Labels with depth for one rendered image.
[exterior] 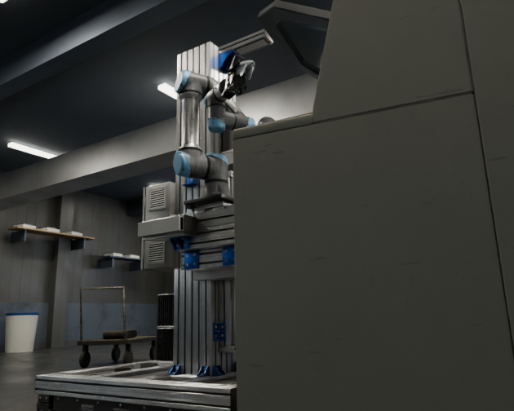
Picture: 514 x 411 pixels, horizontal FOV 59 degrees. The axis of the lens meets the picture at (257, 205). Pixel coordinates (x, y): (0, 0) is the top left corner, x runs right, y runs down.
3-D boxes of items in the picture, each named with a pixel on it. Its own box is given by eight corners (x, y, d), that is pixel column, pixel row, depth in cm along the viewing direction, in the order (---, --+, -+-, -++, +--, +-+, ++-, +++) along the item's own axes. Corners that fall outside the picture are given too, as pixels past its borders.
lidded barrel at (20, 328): (24, 350, 870) (28, 313, 886) (42, 351, 841) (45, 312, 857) (-6, 352, 824) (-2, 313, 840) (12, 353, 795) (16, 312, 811)
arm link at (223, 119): (235, 130, 198) (235, 107, 201) (212, 125, 192) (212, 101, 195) (227, 136, 205) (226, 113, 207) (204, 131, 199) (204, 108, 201)
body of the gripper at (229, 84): (247, 90, 184) (232, 101, 194) (250, 71, 186) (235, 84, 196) (231, 82, 180) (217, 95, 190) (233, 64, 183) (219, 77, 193)
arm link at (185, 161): (210, 176, 215) (210, 71, 228) (180, 171, 207) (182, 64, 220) (199, 183, 225) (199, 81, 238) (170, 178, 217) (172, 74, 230)
